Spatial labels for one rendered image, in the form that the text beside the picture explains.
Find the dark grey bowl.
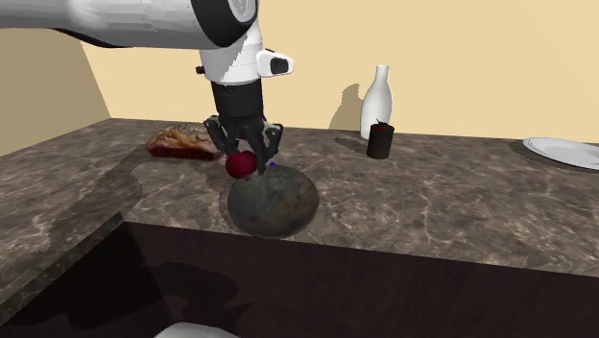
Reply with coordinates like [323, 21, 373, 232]
[227, 163, 322, 239]

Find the white bottle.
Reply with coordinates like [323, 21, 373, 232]
[359, 64, 395, 141]

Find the black cylinder jar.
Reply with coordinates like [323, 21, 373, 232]
[366, 120, 395, 160]

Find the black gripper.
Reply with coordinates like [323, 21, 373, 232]
[204, 79, 285, 177]

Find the slice of pie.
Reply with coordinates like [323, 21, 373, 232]
[145, 123, 224, 162]

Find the white plate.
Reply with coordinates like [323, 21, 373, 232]
[521, 136, 599, 172]

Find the dark red round fruit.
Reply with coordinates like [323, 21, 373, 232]
[225, 150, 258, 180]

